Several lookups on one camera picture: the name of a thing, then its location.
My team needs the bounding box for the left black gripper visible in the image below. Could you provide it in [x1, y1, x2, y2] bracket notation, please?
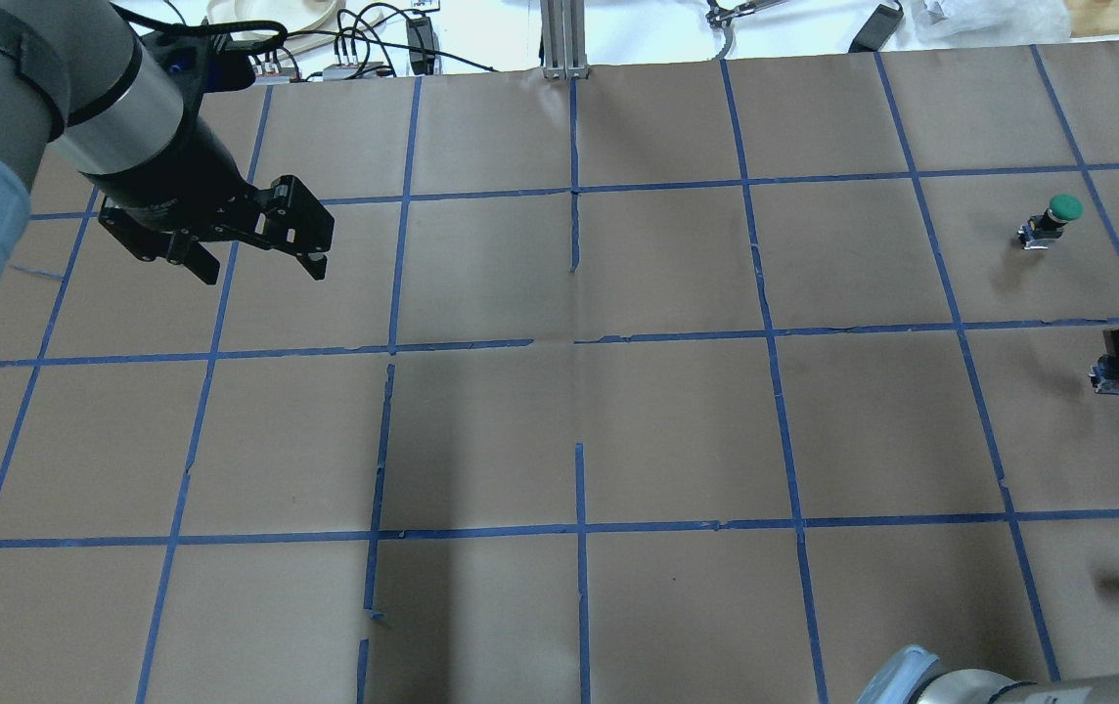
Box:
[98, 175, 336, 287]

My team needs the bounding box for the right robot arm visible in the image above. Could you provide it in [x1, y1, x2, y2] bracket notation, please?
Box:
[858, 327, 1119, 703]

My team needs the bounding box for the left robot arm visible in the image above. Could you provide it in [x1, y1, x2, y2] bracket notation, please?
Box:
[0, 1, 336, 285]

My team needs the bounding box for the green push button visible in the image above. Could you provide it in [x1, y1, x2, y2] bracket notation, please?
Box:
[1016, 195, 1087, 252]

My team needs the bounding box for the black power adapter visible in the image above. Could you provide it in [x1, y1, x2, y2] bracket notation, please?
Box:
[847, 1, 905, 54]

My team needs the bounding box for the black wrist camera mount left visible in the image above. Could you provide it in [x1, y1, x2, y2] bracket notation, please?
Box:
[130, 17, 290, 95]

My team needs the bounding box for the aluminium frame post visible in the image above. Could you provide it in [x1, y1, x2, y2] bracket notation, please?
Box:
[540, 0, 590, 79]

